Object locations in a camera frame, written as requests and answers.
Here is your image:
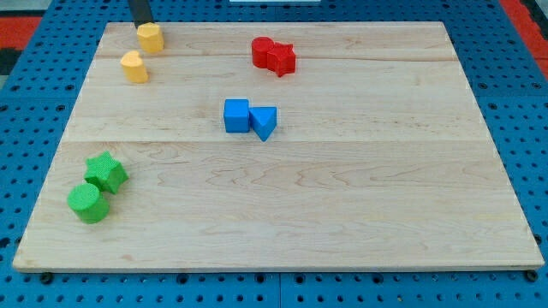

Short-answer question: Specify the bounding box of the red cylinder block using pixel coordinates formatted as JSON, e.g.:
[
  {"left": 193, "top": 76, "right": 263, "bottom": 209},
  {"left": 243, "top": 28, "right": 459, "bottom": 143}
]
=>
[{"left": 251, "top": 37, "right": 275, "bottom": 68}]

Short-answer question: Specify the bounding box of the red star block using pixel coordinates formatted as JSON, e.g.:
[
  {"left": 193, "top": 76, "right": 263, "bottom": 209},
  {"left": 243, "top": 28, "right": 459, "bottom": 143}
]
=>
[{"left": 266, "top": 42, "right": 296, "bottom": 77}]

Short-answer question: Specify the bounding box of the green cylinder block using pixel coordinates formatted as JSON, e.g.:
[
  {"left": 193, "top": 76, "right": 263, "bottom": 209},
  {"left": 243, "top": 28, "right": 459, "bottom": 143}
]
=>
[{"left": 67, "top": 183, "right": 110, "bottom": 224}]

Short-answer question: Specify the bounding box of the yellow hexagon block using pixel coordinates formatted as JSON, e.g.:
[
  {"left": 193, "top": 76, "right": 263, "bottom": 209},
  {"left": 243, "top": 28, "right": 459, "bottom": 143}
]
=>
[{"left": 137, "top": 22, "right": 164, "bottom": 53}]

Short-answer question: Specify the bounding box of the blue cube block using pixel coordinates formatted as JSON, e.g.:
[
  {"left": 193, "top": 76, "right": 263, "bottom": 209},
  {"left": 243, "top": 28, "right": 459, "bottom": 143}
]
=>
[{"left": 223, "top": 98, "right": 250, "bottom": 133}]

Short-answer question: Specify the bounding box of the yellow heart block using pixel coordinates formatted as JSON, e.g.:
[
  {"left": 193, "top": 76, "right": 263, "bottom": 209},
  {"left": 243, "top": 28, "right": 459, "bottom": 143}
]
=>
[{"left": 120, "top": 50, "right": 149, "bottom": 83}]

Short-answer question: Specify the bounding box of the green star block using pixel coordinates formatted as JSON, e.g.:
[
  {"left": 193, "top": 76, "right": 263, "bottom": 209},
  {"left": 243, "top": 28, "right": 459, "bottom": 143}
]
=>
[{"left": 84, "top": 151, "right": 128, "bottom": 194}]

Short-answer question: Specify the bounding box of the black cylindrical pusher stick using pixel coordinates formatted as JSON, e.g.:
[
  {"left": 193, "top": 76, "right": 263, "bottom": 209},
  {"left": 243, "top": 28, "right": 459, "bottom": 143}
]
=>
[{"left": 128, "top": 0, "right": 154, "bottom": 28}]

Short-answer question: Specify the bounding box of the blue triangle block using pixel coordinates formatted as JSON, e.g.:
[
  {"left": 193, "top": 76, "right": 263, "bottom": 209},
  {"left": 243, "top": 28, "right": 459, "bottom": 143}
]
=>
[{"left": 249, "top": 106, "right": 277, "bottom": 142}]

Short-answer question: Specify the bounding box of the light wooden board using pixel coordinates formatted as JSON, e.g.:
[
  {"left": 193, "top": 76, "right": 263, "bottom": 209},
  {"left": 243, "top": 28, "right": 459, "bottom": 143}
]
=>
[{"left": 13, "top": 21, "right": 545, "bottom": 273}]

